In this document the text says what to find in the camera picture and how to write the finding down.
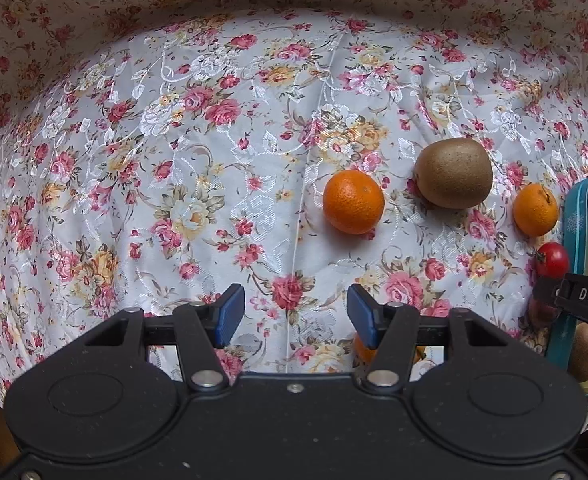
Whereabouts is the purple plum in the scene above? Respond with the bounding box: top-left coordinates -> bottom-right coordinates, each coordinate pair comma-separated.
528,300 -> 560,330

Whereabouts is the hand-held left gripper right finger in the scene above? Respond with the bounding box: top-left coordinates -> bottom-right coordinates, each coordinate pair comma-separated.
346,283 -> 510,393

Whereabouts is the floral printed cloth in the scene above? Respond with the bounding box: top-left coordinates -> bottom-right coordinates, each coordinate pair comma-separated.
0,0 -> 588,441

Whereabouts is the red tomato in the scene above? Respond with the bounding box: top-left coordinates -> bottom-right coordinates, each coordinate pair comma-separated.
534,242 -> 571,279

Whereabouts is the orange mandarin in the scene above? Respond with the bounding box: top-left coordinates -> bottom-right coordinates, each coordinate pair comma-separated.
354,332 -> 427,365
323,170 -> 385,235
513,183 -> 560,238

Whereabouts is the teal and gold tin tray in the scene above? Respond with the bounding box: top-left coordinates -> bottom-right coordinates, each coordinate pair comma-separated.
544,177 -> 588,396

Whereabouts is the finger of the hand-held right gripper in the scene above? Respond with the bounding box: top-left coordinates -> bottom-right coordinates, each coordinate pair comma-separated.
531,274 -> 567,311

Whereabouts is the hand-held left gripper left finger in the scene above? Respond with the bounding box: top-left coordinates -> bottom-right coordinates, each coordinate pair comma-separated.
84,283 -> 247,393

